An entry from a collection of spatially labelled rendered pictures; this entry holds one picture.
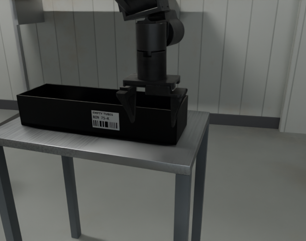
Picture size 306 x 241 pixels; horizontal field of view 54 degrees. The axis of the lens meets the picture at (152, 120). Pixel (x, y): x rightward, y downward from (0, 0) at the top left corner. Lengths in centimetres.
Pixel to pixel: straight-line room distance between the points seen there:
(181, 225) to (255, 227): 103
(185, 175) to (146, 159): 12
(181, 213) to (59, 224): 113
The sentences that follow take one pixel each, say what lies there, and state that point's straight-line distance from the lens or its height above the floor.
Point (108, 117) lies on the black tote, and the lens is 97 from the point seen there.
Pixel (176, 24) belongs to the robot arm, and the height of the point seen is 117.
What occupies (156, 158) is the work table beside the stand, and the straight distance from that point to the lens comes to 85.
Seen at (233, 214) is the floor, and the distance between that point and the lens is 198.
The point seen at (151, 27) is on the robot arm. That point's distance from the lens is 55.
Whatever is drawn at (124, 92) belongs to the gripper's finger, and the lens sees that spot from 60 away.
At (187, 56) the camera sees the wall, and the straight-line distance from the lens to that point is 309.
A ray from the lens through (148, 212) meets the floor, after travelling 193.
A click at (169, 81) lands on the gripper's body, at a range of 57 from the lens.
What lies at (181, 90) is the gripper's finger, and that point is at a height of 105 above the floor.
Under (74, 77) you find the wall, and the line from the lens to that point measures 347.
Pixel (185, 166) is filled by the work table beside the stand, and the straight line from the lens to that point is 82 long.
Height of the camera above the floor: 121
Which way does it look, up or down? 22 degrees down
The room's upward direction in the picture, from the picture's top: straight up
